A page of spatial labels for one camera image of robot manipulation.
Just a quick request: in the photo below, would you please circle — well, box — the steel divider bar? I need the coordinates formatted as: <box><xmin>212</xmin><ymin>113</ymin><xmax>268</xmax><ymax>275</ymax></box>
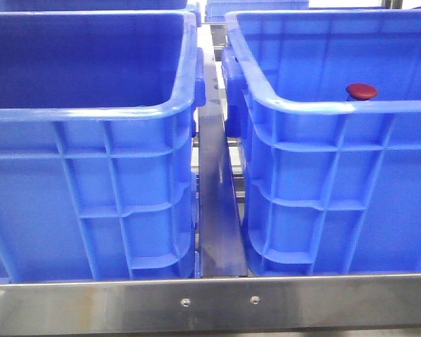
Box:
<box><xmin>197</xmin><ymin>105</ymin><xmax>249</xmax><ymax>278</ymax></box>

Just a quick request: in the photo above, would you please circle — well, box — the right blue plastic bin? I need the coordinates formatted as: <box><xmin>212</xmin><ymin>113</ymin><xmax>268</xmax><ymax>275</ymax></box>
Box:
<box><xmin>225</xmin><ymin>9</ymin><xmax>421</xmax><ymax>276</ymax></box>

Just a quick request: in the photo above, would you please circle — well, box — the blue plastic bin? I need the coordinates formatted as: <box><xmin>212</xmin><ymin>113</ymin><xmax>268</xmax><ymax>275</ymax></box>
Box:
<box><xmin>225</xmin><ymin>9</ymin><xmax>421</xmax><ymax>276</ymax></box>
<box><xmin>0</xmin><ymin>11</ymin><xmax>206</xmax><ymax>284</ymax></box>

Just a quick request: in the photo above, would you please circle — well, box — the left blue plastic bin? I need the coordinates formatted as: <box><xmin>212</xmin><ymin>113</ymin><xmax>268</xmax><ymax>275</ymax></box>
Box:
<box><xmin>0</xmin><ymin>11</ymin><xmax>206</xmax><ymax>284</ymax></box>

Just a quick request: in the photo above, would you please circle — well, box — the far right blue bin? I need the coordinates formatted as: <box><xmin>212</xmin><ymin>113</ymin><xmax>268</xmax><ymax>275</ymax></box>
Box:
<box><xmin>205</xmin><ymin>0</ymin><xmax>309</xmax><ymax>22</ymax></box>

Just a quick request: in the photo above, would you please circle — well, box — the far left blue bin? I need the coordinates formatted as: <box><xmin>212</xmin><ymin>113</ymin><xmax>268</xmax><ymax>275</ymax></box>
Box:
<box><xmin>0</xmin><ymin>0</ymin><xmax>201</xmax><ymax>14</ymax></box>

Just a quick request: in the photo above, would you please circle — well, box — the steel front rail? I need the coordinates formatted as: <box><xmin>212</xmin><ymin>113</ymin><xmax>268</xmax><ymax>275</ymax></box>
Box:
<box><xmin>0</xmin><ymin>274</ymin><xmax>421</xmax><ymax>336</ymax></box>

